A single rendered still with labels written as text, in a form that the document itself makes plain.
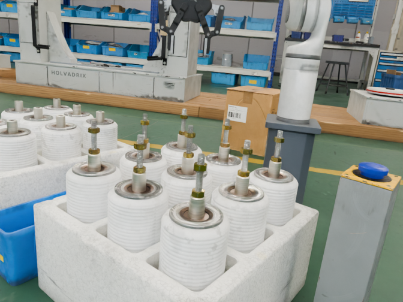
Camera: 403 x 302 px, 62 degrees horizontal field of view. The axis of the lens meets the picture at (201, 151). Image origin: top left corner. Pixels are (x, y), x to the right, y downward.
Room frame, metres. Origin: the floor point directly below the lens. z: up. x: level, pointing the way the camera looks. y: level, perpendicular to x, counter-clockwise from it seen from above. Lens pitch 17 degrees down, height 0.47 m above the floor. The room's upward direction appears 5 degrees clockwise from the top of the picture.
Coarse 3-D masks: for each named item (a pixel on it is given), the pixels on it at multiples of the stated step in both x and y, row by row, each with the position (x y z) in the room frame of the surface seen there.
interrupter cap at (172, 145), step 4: (168, 144) 0.76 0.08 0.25; (172, 144) 0.76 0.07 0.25; (176, 144) 0.77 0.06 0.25; (192, 144) 0.77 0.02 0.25; (196, 144) 0.77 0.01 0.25; (168, 148) 0.73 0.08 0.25; (172, 148) 0.73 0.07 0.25; (176, 148) 0.73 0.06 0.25; (180, 148) 0.74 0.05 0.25; (184, 148) 0.75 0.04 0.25; (192, 148) 0.74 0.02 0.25; (196, 148) 0.74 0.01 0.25
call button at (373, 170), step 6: (366, 162) 0.49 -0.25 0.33; (372, 162) 0.49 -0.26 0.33; (360, 168) 0.47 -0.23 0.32; (366, 168) 0.46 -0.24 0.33; (372, 168) 0.46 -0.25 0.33; (378, 168) 0.46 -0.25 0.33; (384, 168) 0.46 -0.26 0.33; (366, 174) 0.47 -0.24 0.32; (372, 174) 0.46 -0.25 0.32; (378, 174) 0.46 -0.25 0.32; (384, 174) 0.46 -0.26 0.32
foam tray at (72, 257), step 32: (64, 224) 0.49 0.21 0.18; (96, 224) 0.50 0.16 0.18; (288, 224) 0.56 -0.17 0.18; (64, 256) 0.49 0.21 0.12; (96, 256) 0.44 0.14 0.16; (128, 256) 0.42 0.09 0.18; (256, 256) 0.44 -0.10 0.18; (288, 256) 0.52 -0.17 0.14; (64, 288) 0.49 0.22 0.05; (96, 288) 0.44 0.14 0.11; (128, 288) 0.39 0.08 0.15; (160, 288) 0.36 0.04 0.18; (224, 288) 0.37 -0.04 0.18; (256, 288) 0.43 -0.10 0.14; (288, 288) 0.55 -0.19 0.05
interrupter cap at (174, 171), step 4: (176, 164) 0.62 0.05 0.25; (180, 164) 0.62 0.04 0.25; (168, 168) 0.59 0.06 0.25; (172, 168) 0.60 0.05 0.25; (176, 168) 0.60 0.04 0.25; (180, 168) 0.60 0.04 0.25; (168, 172) 0.57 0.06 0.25; (172, 172) 0.58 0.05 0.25; (176, 172) 0.58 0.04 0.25; (180, 172) 0.59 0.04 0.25; (204, 172) 0.59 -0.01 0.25; (172, 176) 0.56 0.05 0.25; (176, 176) 0.56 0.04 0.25; (180, 176) 0.56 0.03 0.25; (184, 176) 0.56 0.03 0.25; (188, 176) 0.56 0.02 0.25; (192, 176) 0.56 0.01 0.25; (204, 176) 0.57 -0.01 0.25
